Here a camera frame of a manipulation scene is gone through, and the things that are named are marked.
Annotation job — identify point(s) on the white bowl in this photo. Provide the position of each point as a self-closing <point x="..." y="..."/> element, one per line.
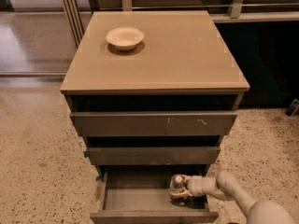
<point x="125" y="38"/>

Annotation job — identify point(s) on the clear plastic water bottle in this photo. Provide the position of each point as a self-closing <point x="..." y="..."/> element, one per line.
<point x="176" y="184"/>

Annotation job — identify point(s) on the top grey drawer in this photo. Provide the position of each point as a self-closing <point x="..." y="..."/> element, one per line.
<point x="153" y="123"/>

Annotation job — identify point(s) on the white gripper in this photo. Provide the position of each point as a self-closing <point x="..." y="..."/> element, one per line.
<point x="195" y="186"/>

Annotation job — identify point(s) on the grey drawer cabinet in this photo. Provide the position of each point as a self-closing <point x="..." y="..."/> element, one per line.
<point x="181" y="65"/>

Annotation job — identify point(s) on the middle grey drawer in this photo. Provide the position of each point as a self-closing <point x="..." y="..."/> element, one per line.
<point x="152" y="155"/>

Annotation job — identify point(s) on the bottom open grey drawer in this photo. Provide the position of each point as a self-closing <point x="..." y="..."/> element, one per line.
<point x="140" y="195"/>

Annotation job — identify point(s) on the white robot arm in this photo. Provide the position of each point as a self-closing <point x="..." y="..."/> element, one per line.
<point x="225" y="187"/>

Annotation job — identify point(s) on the metal railing frame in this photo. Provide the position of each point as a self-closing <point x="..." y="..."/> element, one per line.
<point x="282" y="13"/>

